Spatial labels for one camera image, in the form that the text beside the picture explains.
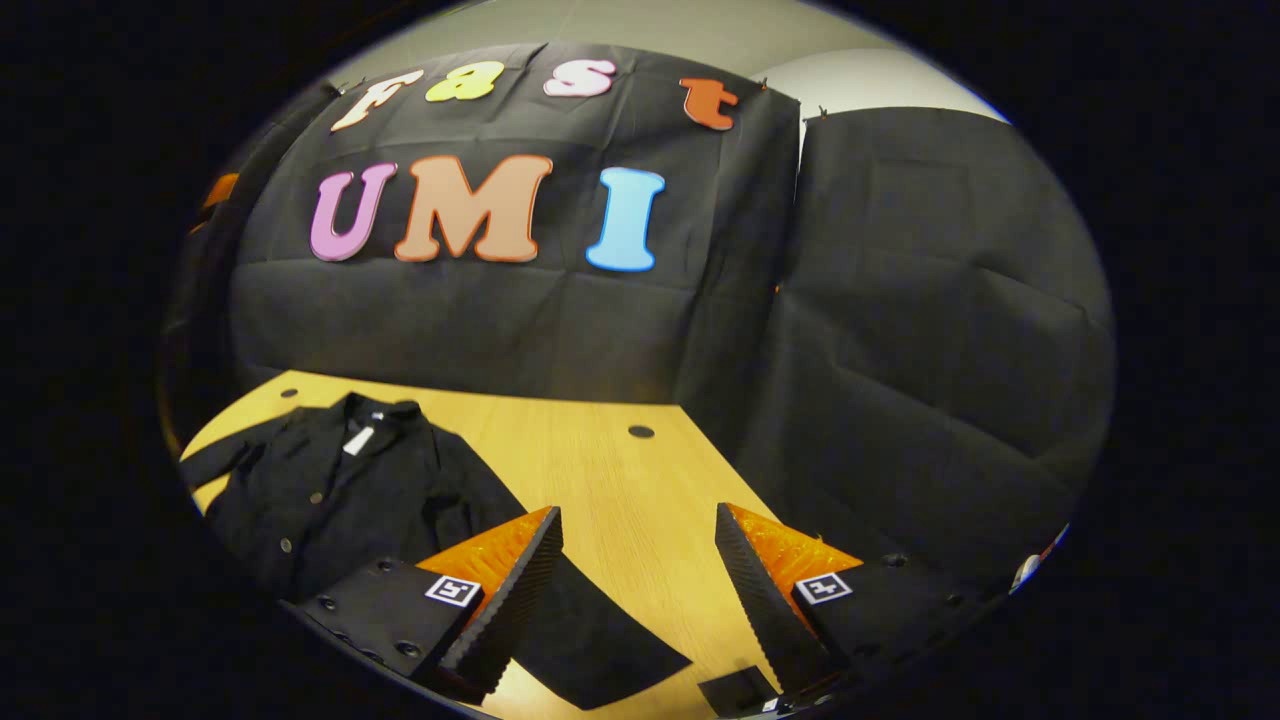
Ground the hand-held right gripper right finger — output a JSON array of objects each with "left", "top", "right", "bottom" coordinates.
[{"left": 714, "top": 502, "right": 1001, "bottom": 701}]

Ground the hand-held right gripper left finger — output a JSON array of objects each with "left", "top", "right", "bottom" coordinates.
[{"left": 283, "top": 505, "right": 564, "bottom": 706}]

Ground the black button jacket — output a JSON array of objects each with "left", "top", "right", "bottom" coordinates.
[{"left": 180, "top": 392, "right": 693, "bottom": 711}]

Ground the black backdrop cloth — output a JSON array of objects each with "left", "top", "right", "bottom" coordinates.
[{"left": 160, "top": 40, "right": 1119, "bottom": 601}]

